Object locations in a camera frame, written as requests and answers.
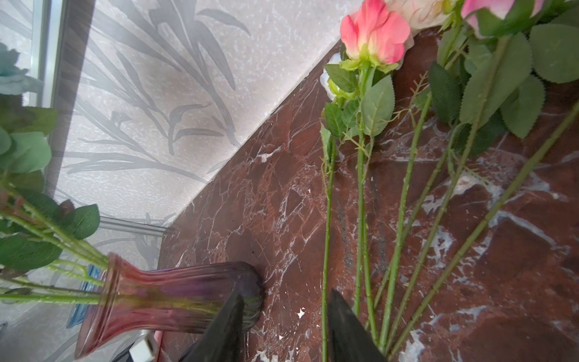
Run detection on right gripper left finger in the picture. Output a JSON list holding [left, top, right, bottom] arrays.
[[179, 291, 244, 362]]

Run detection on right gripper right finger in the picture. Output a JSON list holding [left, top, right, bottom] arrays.
[[327, 290, 387, 362]]

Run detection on red glass vase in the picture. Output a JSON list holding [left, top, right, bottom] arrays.
[[75, 253, 265, 359]]

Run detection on peach rose stem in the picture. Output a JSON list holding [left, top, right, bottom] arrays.
[[1, 259, 105, 306]]

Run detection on cream white rose stem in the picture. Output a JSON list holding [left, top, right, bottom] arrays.
[[384, 0, 546, 354]]

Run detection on pink rose stem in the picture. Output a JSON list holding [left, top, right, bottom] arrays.
[[321, 1, 410, 338]]

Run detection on white blue rose stem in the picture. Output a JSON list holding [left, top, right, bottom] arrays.
[[1, 43, 43, 95]]

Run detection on pink white flower bunch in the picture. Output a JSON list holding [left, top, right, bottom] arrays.
[[378, 1, 578, 357]]

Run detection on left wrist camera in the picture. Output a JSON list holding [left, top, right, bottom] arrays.
[[129, 335, 159, 362]]

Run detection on aluminium cage frame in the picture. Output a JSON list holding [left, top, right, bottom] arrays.
[[30, 0, 69, 108]]

